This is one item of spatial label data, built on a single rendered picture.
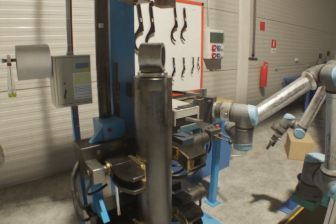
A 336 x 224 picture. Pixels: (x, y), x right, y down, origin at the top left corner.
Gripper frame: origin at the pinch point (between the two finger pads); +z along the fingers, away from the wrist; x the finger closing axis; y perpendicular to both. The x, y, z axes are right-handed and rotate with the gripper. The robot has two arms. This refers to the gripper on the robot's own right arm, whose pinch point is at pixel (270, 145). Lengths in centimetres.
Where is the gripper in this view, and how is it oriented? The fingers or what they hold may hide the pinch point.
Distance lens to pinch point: 232.9
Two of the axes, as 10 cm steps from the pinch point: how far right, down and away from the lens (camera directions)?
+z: -3.6, 8.4, 4.0
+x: 7.0, -0.3, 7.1
